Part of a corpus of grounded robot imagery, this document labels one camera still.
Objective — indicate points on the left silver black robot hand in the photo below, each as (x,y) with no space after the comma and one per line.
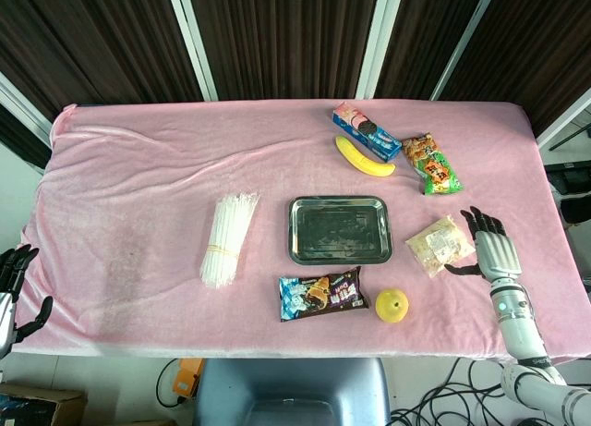
(7,306)

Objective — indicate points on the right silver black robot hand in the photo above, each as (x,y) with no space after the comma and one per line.
(498,255)

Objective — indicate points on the clear snack bag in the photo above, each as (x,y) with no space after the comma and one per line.
(438,246)

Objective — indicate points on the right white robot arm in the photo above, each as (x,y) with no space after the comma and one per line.
(522,329)

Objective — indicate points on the rectangular stainless steel tray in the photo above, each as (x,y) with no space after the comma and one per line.
(341,232)

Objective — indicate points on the dark chocolate snack packet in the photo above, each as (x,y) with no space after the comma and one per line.
(323,294)

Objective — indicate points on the black equipment case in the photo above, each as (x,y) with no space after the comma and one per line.
(570,181)

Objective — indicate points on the brown cardboard box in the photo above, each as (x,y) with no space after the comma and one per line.
(41,405)

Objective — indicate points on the green orange snack bag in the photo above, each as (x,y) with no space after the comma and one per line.
(434,167)

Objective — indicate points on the yellow pear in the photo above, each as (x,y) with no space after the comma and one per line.
(391,306)

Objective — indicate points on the yellow banana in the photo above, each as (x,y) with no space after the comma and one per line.
(360,158)

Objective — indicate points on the blue sandwich cookie box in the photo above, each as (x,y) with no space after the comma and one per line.
(369,135)

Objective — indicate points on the pink fleece tablecloth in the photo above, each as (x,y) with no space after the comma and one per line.
(138,167)

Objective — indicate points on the orange power strip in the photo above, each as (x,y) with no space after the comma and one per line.
(190,377)

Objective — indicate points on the dark brown curtain panel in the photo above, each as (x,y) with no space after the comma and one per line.
(92,38)
(429,33)
(540,42)
(286,33)

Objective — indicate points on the yellow rubber band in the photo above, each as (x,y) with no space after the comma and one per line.
(224,249)

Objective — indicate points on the bundle of clear straws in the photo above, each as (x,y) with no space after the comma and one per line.
(226,241)

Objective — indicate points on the white partition frame post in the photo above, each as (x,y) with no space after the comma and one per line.
(191,42)
(20,105)
(464,42)
(563,118)
(378,42)

